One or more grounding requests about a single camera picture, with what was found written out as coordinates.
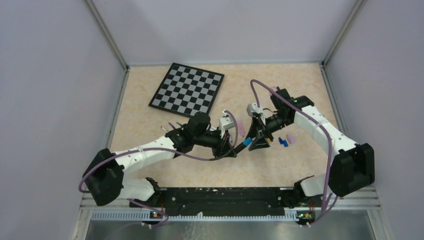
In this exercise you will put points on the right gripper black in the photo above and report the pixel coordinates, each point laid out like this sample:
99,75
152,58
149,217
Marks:
260,141

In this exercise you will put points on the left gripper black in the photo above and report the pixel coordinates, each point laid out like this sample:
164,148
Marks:
227,150

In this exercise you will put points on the black highlighter blue cap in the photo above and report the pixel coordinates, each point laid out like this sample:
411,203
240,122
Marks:
242,145

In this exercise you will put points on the lilac highlighter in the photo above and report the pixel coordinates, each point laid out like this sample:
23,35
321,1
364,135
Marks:
241,128

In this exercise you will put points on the dark blue marker cap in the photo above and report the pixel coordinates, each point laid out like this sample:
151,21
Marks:
281,140

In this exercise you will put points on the lilac highlighter cap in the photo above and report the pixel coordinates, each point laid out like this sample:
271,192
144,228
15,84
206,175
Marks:
290,138

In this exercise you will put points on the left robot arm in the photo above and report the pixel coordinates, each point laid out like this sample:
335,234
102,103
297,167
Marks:
105,178

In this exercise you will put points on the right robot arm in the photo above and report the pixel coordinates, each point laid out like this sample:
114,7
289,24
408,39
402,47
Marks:
352,165

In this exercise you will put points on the black grey chessboard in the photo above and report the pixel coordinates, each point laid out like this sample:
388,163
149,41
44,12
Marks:
186,90

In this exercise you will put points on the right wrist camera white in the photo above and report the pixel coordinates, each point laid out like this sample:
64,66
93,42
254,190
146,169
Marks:
254,111

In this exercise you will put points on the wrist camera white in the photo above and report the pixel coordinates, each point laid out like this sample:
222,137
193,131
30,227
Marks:
225,123
254,111

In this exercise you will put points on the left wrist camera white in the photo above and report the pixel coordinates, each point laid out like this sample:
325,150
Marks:
225,123

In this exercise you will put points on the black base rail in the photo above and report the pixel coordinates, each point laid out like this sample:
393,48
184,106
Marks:
230,201

